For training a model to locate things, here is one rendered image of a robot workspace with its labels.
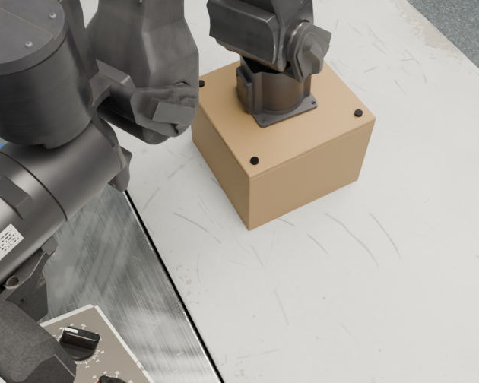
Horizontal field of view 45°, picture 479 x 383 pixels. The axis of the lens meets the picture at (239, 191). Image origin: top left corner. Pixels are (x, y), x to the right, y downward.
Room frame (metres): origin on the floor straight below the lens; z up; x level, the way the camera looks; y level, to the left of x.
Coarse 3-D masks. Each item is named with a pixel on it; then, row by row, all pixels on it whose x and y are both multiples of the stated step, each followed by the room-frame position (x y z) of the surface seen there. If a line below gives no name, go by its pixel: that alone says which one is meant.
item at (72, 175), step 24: (96, 120) 0.22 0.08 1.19; (72, 144) 0.20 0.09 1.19; (96, 144) 0.20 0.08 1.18; (24, 168) 0.18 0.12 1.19; (48, 168) 0.18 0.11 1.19; (72, 168) 0.19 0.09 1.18; (96, 168) 0.19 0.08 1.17; (120, 168) 0.21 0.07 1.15; (72, 192) 0.18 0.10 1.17; (96, 192) 0.19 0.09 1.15; (72, 216) 0.18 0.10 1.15
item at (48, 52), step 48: (0, 0) 0.23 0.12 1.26; (48, 0) 0.23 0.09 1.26; (0, 48) 0.19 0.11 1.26; (48, 48) 0.20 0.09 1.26; (0, 96) 0.18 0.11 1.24; (48, 96) 0.19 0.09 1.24; (96, 96) 0.22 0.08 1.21; (144, 96) 0.22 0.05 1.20; (192, 96) 0.25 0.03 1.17; (48, 144) 0.18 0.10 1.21
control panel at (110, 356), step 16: (64, 320) 0.19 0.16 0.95; (80, 320) 0.19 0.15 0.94; (96, 320) 0.19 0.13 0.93; (112, 336) 0.18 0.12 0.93; (96, 352) 0.16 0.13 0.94; (112, 352) 0.16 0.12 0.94; (80, 368) 0.14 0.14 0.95; (96, 368) 0.14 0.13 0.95; (112, 368) 0.14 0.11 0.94; (128, 368) 0.15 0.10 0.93
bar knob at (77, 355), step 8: (64, 328) 0.17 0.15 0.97; (72, 328) 0.17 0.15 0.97; (64, 336) 0.16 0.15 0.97; (72, 336) 0.16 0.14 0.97; (80, 336) 0.16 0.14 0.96; (88, 336) 0.17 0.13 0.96; (96, 336) 0.17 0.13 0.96; (64, 344) 0.16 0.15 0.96; (72, 344) 0.16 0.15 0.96; (80, 344) 0.16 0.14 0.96; (88, 344) 0.16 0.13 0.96; (96, 344) 0.16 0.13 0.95; (72, 352) 0.15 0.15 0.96; (80, 352) 0.15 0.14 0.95; (88, 352) 0.16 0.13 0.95; (80, 360) 0.15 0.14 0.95
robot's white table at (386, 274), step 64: (192, 0) 0.68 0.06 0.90; (320, 0) 0.68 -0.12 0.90; (384, 0) 0.68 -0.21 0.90; (384, 64) 0.55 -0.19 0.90; (448, 64) 0.55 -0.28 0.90; (384, 128) 0.44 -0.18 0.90; (448, 128) 0.44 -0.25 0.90; (128, 192) 0.35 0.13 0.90; (192, 192) 0.35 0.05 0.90; (384, 192) 0.35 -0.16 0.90; (448, 192) 0.35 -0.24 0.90; (192, 256) 0.27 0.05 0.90; (256, 256) 0.27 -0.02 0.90; (320, 256) 0.27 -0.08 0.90; (384, 256) 0.27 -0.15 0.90; (448, 256) 0.27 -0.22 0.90; (192, 320) 0.20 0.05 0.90; (256, 320) 0.20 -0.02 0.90; (320, 320) 0.20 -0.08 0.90; (384, 320) 0.20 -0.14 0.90; (448, 320) 0.20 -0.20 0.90
